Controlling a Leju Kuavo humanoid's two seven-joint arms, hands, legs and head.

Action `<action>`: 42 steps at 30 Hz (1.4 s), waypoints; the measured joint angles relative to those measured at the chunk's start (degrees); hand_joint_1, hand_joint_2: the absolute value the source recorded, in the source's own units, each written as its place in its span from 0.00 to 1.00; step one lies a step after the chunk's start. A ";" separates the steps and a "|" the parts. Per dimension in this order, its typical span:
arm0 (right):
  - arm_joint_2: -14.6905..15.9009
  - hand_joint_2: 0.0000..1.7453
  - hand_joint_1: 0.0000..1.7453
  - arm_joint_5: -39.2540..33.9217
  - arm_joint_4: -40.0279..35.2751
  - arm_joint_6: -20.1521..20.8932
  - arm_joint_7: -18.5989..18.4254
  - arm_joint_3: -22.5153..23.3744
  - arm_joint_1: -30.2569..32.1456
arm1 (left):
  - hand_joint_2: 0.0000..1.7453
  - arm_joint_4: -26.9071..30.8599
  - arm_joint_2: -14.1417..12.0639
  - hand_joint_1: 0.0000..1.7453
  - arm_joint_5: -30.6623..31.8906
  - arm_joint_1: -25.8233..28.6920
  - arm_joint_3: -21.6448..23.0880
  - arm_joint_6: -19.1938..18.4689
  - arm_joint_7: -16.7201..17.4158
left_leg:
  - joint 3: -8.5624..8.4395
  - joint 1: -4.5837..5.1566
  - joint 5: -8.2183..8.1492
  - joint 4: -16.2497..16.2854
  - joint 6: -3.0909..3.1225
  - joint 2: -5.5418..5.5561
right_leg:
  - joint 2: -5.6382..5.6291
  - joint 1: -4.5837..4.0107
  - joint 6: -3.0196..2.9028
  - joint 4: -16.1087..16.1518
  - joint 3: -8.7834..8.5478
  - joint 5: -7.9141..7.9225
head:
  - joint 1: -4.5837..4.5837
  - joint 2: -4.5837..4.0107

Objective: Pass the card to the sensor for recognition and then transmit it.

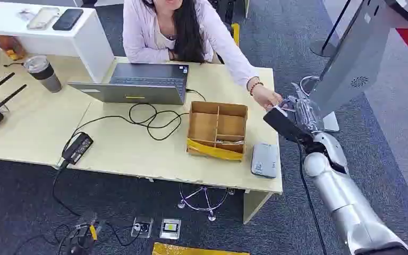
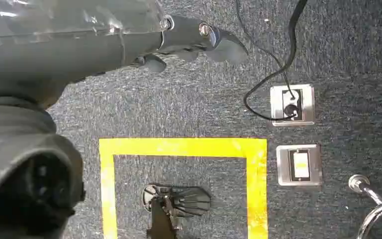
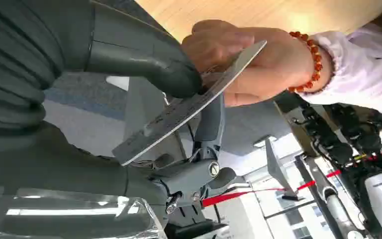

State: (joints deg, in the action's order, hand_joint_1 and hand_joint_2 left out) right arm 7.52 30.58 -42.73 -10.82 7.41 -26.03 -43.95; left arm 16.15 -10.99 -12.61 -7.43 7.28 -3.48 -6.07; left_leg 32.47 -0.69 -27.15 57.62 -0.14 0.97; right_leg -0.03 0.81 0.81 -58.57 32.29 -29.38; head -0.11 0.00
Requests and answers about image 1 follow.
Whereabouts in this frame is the person's left hand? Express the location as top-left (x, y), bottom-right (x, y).
top-left (251, 83), bottom-right (284, 110)

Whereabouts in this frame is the grey flat device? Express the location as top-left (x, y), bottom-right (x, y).
top-left (250, 142), bottom-right (279, 180)

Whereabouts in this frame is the wooden card box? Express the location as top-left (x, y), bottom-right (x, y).
top-left (186, 101), bottom-right (249, 162)

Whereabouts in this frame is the yellow chair part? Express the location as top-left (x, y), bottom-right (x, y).
top-left (231, 22), bottom-right (241, 47)

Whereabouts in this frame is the black stanchion with round base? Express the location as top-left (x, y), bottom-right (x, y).
top-left (309, 0), bottom-right (353, 58)

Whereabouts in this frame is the grey monitor on stand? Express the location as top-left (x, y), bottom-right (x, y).
top-left (300, 0), bottom-right (408, 133)

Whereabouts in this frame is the chrome chair base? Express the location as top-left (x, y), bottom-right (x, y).
top-left (177, 182), bottom-right (236, 223)

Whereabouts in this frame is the grey laptop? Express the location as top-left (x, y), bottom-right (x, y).
top-left (68, 62), bottom-right (190, 106)

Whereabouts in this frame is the person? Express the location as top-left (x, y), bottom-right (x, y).
top-left (122, 0), bottom-right (284, 110)

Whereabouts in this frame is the pale wooden desk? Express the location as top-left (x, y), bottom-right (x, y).
top-left (0, 49), bottom-right (284, 225)

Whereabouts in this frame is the floor socket with yellow label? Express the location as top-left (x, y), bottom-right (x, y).
top-left (159, 218), bottom-right (183, 241)

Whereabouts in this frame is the yellow sheet on floor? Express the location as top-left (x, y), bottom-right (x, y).
top-left (151, 242), bottom-right (251, 255)

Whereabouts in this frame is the floor socket with plug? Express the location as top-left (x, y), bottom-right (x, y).
top-left (131, 216), bottom-right (155, 239)

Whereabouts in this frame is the white desk shelf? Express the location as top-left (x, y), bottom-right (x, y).
top-left (0, 0), bottom-right (115, 84)

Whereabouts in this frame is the black power adapter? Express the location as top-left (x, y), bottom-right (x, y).
top-left (62, 132), bottom-right (95, 166)

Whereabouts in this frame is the black phone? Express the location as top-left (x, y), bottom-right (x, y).
top-left (52, 8), bottom-right (84, 32)

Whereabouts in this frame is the grey tumbler with lid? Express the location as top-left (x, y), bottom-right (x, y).
top-left (23, 55), bottom-right (63, 94)

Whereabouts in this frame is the phone with clear case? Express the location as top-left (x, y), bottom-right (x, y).
top-left (26, 6), bottom-right (61, 31)

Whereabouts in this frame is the orange object under shelf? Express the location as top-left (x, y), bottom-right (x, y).
top-left (0, 35), bottom-right (28, 62)

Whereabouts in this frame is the red bead bracelet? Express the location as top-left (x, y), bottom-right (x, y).
top-left (249, 81), bottom-right (264, 97)

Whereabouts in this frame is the black laptop power cable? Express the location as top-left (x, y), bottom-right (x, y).
top-left (62, 88), bottom-right (207, 152)

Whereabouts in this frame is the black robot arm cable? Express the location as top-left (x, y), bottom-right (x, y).
top-left (296, 140), bottom-right (328, 255)

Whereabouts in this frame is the black plug and cable bundle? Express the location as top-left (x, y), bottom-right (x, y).
top-left (12, 160), bottom-right (145, 255)

